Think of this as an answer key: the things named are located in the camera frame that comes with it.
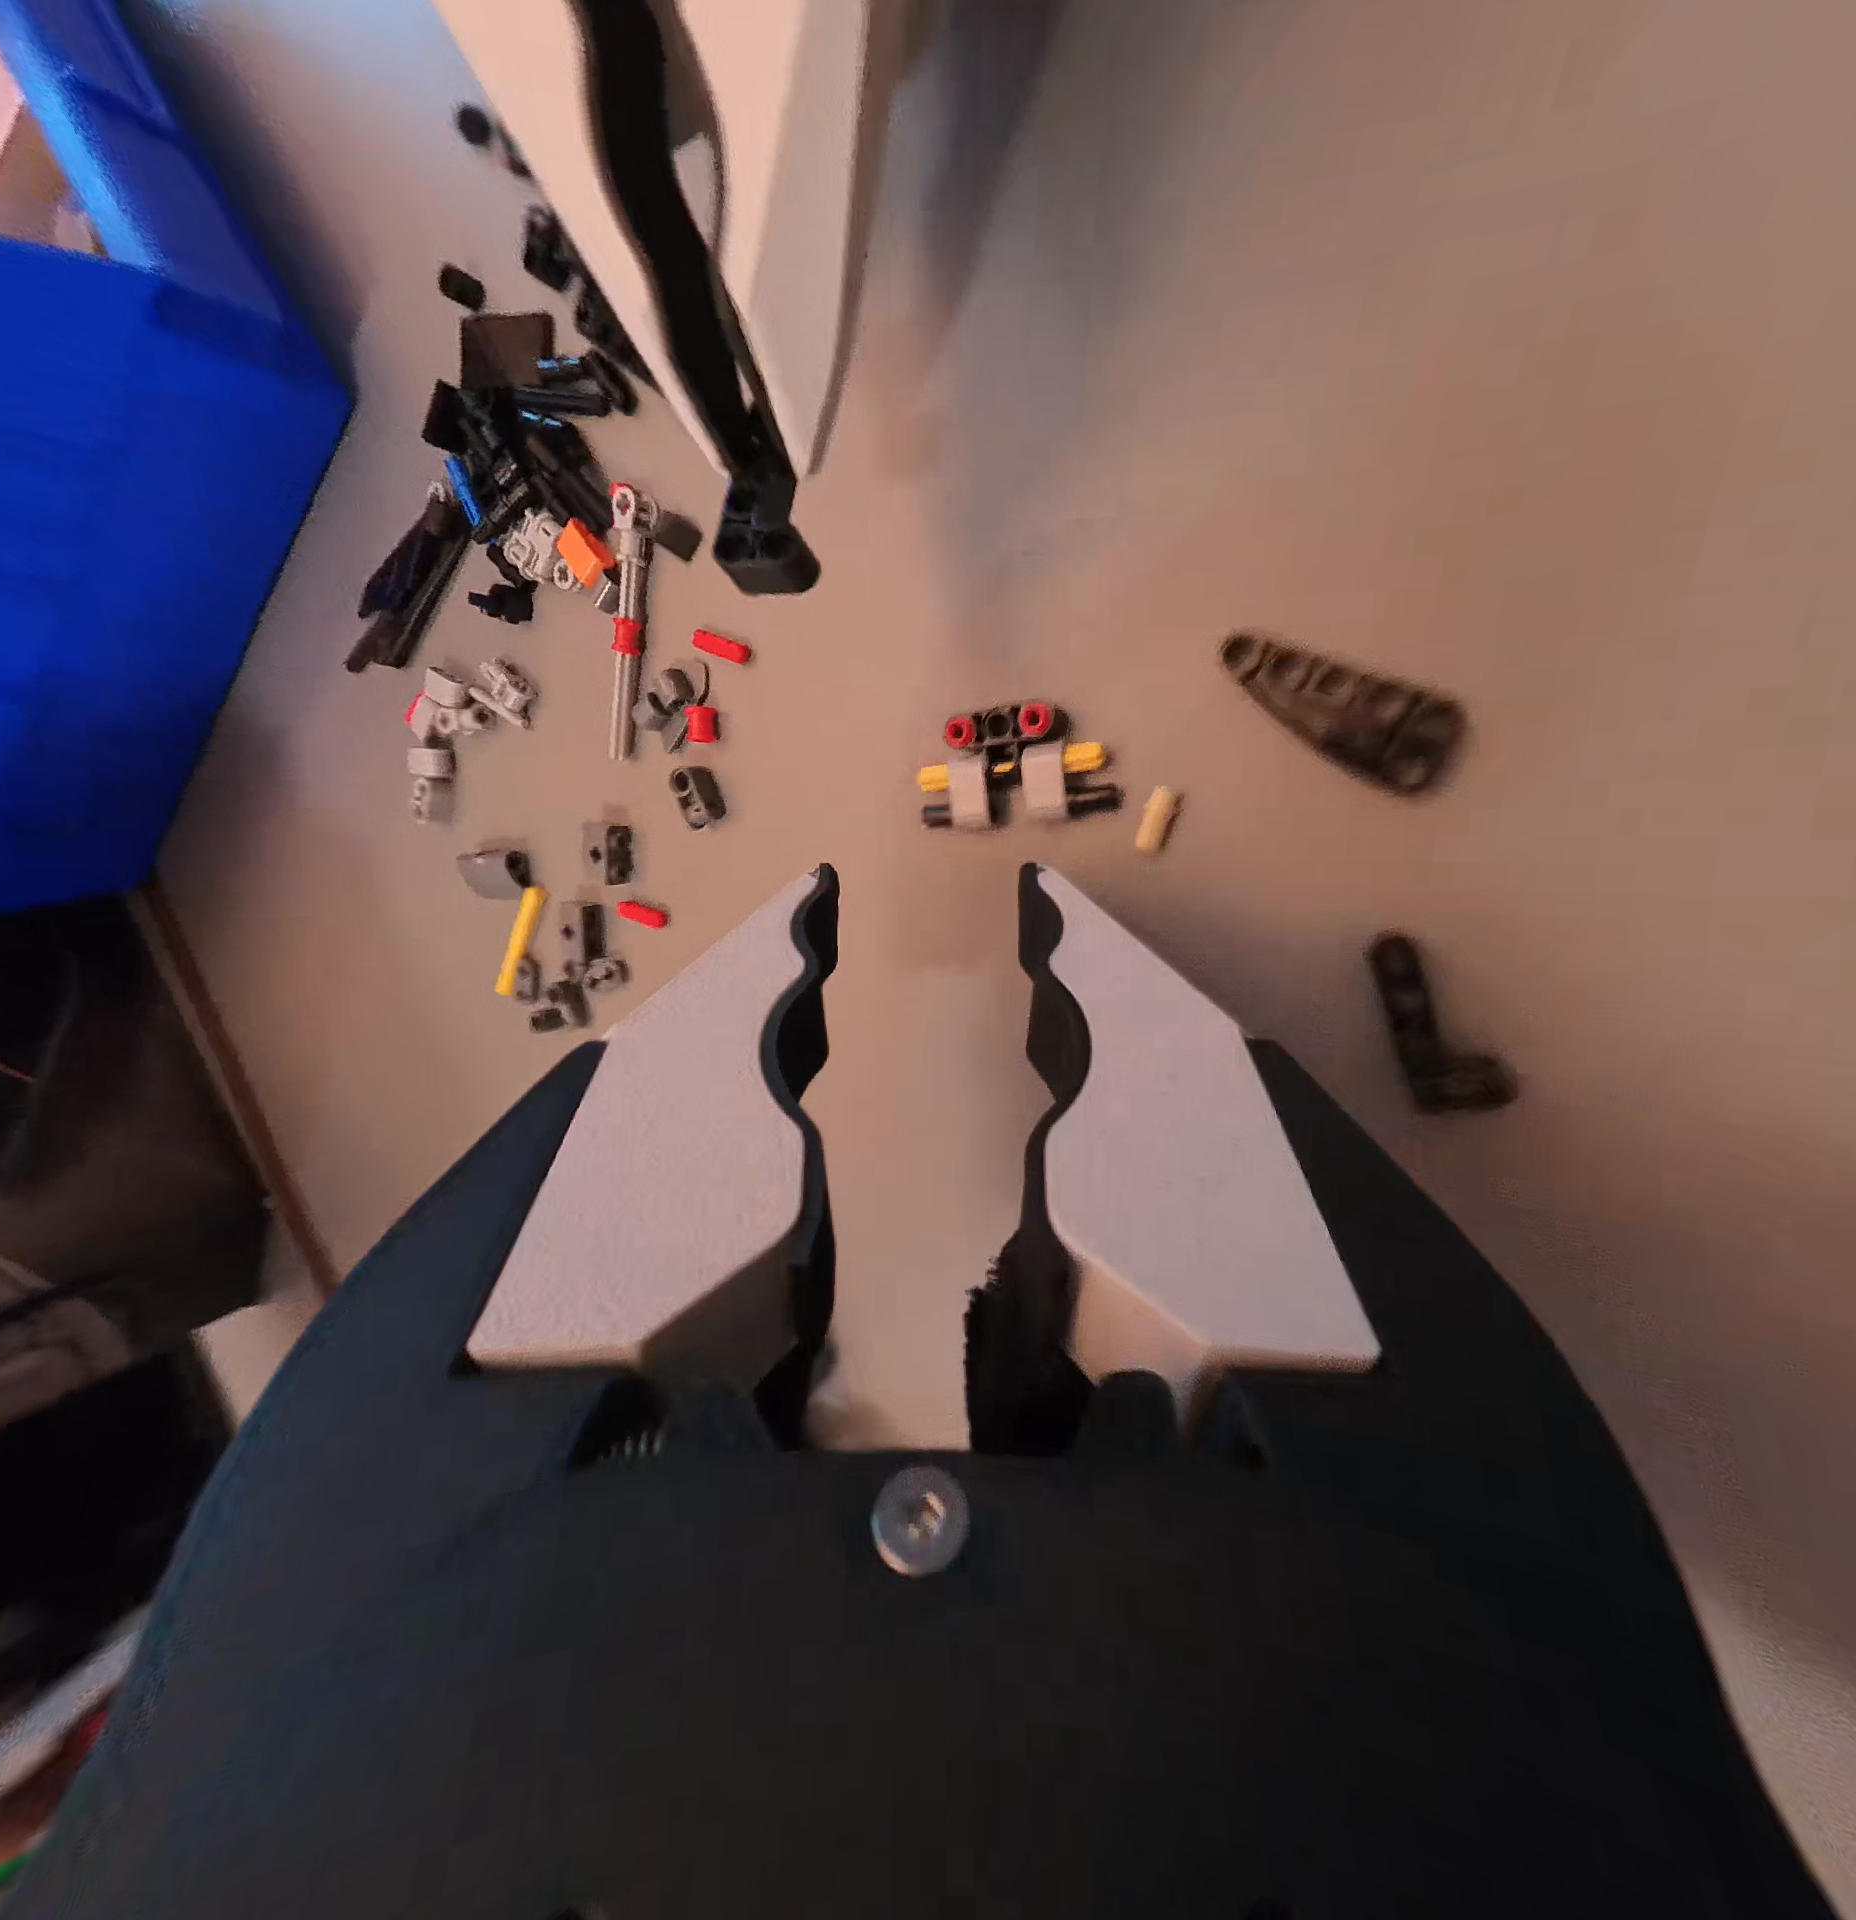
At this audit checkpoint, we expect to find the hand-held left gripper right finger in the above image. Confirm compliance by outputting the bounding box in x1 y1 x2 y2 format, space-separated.
1019 863 1385 1406

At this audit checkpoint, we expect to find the short black lego beam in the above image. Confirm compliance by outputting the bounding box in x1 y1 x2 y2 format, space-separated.
712 479 821 597

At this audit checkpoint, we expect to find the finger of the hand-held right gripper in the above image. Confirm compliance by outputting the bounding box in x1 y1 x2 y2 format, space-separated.
433 0 757 479
670 0 910 479

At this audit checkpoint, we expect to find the black angled lego beam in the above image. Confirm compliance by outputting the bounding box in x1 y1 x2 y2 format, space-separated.
1362 932 1522 1113

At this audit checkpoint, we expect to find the small yellow-axle lego assembly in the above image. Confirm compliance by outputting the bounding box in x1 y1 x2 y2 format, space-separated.
915 697 1127 831

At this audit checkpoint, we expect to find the black curved lego beam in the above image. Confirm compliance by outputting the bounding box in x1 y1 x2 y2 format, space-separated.
1217 630 1474 794

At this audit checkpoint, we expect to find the blue plastic bin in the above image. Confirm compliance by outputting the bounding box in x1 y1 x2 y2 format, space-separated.
0 0 358 924

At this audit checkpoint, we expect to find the dark printed lego box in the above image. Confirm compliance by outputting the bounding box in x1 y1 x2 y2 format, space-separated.
0 897 277 1319

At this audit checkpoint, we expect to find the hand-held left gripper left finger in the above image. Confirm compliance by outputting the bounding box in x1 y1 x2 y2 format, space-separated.
464 863 842 1417

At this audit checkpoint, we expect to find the pile of lego pieces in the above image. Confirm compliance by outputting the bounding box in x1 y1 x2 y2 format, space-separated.
343 97 761 1036

